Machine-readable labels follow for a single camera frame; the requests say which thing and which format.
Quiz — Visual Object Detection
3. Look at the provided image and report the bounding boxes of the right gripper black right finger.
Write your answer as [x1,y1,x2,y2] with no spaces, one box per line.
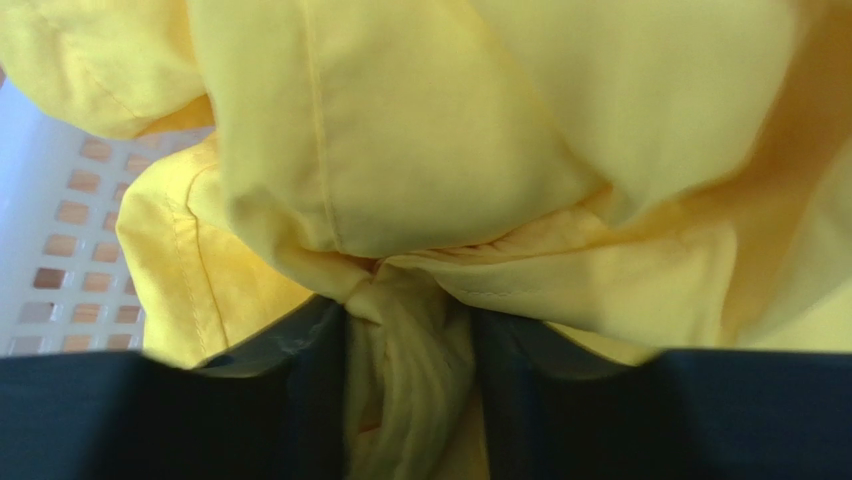
[472,310,851,479]

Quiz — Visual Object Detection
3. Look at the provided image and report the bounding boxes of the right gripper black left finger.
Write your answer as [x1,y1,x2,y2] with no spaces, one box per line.
[1,297,347,479]

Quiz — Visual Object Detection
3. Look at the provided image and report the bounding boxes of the yellow shorts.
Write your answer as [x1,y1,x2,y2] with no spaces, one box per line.
[1,1,851,479]

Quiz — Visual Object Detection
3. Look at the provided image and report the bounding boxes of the white perforated plastic basket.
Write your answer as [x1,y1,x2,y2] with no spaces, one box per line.
[1,80,206,357]

